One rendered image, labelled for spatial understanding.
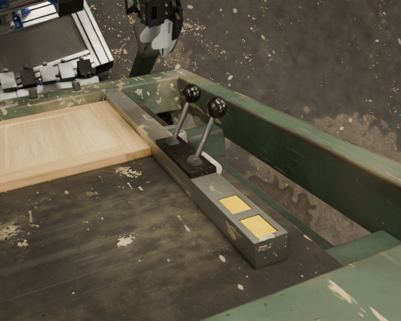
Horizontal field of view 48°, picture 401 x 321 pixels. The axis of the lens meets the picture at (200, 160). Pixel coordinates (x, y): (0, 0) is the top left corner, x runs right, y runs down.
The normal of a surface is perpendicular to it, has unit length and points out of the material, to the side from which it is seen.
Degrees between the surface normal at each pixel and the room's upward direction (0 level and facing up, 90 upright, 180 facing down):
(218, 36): 0
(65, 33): 0
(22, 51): 0
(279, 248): 31
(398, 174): 59
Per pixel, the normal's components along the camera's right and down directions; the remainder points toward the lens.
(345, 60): 0.27, -0.19
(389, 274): -0.10, -0.92
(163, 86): 0.38, 0.33
